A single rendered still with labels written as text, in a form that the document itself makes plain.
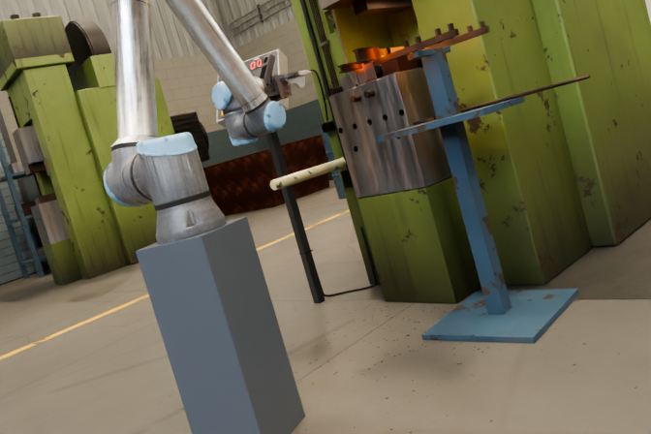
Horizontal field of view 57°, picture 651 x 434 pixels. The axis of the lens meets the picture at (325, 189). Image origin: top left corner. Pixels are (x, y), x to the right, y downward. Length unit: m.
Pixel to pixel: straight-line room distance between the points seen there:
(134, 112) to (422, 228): 1.18
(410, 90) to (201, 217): 1.07
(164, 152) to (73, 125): 5.45
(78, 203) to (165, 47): 5.48
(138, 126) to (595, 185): 1.81
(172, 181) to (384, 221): 1.14
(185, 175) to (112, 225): 5.42
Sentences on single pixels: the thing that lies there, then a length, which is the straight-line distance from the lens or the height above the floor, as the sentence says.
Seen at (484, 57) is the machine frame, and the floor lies 0.87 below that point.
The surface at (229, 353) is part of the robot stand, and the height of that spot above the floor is 0.30.
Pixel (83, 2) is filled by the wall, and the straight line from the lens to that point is 11.33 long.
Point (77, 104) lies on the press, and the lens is 7.07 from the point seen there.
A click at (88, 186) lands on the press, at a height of 0.96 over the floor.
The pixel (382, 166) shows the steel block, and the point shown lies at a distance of 2.39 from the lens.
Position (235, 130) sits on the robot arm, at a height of 0.85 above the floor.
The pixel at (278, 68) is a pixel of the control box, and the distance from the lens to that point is 2.72.
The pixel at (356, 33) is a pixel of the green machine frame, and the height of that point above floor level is 1.17.
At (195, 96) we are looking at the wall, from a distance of 11.78.
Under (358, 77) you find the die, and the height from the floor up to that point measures 0.95.
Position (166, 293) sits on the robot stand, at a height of 0.48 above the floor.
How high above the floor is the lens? 0.74
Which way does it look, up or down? 5 degrees down
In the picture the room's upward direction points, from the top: 16 degrees counter-clockwise
